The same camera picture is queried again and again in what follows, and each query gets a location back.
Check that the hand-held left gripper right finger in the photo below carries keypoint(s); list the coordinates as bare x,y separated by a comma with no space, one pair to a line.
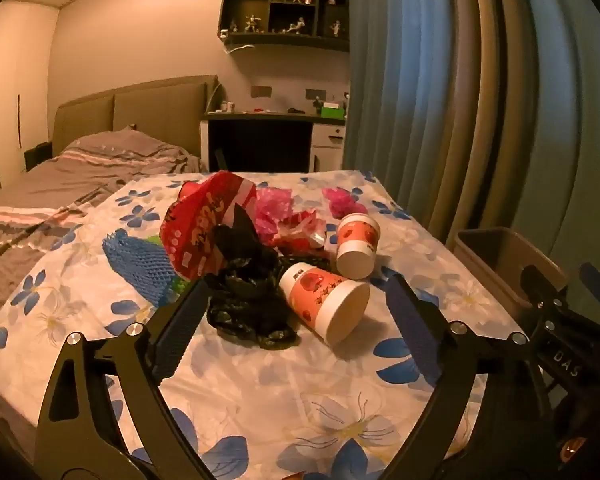
410,320

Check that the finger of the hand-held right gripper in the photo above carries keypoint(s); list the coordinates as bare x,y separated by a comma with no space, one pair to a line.
597,284
536,281

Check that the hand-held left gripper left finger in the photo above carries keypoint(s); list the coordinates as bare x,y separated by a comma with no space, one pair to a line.
180,330

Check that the black plastic bag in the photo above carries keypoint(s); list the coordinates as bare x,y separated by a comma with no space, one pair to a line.
250,300

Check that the blue foam net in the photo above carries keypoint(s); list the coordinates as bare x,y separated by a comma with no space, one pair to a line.
135,265

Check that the red printed paper cup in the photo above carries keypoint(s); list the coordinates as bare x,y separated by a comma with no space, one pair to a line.
320,295
357,240

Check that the red snack bag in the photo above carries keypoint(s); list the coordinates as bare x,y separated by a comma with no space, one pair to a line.
200,215

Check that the pink plush toy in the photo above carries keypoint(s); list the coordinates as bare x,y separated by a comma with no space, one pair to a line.
342,200

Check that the clear red printed wrapper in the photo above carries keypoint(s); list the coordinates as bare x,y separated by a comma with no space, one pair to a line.
300,232

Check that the pink plastic bag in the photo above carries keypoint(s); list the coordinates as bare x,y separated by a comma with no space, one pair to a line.
272,210

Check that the blue floral bedsheet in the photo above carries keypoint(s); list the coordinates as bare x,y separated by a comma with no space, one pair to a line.
280,400

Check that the grey striped duvet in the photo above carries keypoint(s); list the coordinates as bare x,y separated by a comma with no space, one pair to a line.
80,175

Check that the white desk drawer unit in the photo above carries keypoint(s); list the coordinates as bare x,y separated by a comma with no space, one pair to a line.
327,135

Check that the green box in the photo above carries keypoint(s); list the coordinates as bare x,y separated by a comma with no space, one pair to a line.
332,112

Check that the blue grey curtain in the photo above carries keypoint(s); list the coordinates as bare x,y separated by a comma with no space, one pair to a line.
430,85

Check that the dark bedside cabinet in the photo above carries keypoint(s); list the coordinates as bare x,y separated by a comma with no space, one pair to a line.
37,157

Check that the padded brown headboard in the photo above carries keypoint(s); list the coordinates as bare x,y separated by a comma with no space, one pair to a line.
155,105

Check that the dark top desk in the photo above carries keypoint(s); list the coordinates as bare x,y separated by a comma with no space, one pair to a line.
260,116

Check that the small cans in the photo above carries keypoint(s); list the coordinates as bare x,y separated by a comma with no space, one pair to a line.
228,106

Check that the white wardrobe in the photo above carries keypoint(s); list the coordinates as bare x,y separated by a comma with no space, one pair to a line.
10,85

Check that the grey wall outlet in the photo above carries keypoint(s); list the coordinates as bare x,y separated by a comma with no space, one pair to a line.
261,91
315,93

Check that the dark wall shelf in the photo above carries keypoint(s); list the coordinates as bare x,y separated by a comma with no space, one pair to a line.
245,5

